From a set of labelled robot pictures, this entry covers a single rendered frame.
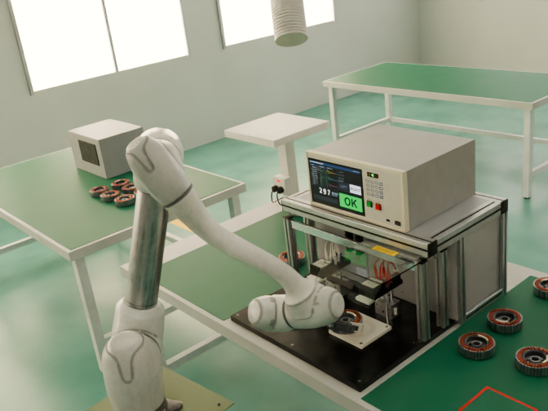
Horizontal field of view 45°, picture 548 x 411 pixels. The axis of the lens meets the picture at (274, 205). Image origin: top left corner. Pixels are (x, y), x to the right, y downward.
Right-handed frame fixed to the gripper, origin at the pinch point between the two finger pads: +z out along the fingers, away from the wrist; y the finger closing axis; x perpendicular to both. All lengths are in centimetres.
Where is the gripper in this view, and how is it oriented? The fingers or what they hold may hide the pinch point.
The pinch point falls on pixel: (345, 321)
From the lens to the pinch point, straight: 223.4
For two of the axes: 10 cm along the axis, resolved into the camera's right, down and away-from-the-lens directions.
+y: -6.5, -2.1, 7.3
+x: -2.8, 9.6, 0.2
